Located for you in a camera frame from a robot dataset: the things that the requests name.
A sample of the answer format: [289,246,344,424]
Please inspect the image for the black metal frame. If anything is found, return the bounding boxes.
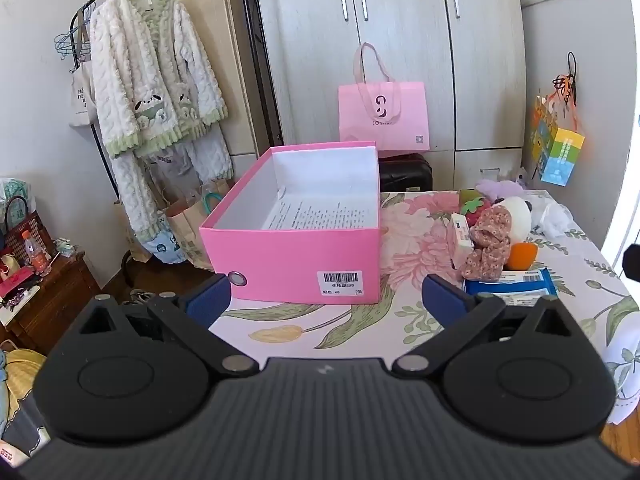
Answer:
[237,0,286,148]

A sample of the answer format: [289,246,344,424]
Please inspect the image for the orange plush toy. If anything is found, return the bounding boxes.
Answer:
[504,242,538,272]

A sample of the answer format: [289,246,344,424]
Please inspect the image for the printed paper sheet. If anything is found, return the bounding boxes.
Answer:
[261,199,378,231]

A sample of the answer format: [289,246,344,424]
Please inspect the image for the white canvas tote bag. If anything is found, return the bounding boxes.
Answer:
[68,57,98,128]

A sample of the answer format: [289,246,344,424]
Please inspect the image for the panda plush toy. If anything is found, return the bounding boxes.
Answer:
[492,196,534,246]

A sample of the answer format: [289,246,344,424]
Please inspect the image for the white green fleece jacket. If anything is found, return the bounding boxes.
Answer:
[89,0,230,161]

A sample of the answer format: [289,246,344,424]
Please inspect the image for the blue and white packet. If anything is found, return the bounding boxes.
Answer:
[462,267,559,307]

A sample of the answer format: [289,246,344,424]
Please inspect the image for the white fleece pants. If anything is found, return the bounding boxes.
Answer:
[109,137,235,242]

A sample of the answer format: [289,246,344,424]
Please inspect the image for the blue wire hangers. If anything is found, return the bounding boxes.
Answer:
[54,30,92,61]

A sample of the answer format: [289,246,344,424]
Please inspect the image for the beige wooden wardrobe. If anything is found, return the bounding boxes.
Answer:
[147,0,262,161]

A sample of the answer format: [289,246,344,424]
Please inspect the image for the floral tablecloth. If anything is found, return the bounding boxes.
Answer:
[210,190,640,428]

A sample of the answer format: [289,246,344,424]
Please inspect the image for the strawberry plush toy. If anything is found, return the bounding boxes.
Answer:
[459,199,493,231]

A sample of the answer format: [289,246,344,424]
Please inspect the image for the pair of shoes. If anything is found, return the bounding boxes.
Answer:
[121,287,177,307]

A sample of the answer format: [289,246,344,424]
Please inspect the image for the brown paper bag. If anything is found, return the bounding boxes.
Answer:
[164,180,236,272]

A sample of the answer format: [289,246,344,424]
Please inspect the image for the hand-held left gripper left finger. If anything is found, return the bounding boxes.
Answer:
[75,274,261,377]

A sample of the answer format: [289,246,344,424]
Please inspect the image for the floral fabric plush toy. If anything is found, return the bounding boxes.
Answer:
[460,206,513,281]

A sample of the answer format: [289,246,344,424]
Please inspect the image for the colourful gift bag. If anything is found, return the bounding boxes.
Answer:
[529,95,586,187]

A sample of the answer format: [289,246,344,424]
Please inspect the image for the purple plush toy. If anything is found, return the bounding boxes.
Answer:
[475,178,527,204]

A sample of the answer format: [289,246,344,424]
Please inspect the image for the wicker handbag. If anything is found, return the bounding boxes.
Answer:
[2,195,57,262]

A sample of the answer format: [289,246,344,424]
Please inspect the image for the grey wardrobe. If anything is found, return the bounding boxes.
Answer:
[250,0,526,192]

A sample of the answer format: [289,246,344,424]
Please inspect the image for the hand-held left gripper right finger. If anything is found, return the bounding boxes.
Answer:
[392,274,588,378]

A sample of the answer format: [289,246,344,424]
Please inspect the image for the black suitcase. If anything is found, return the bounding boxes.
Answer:
[378,152,434,193]

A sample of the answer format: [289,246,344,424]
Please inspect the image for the pink tote bag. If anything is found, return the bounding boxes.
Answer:
[338,42,431,152]

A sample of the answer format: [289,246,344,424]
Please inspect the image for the blue printed bag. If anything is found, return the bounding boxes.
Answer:
[136,214,190,265]

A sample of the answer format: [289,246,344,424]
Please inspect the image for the orange drink bottle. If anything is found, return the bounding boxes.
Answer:
[22,230,52,277]

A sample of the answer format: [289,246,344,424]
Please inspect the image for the pink cardboard box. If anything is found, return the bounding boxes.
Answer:
[199,141,383,306]

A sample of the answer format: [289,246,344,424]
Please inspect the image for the brown wooden cabinet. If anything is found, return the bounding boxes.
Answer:
[0,250,103,357]

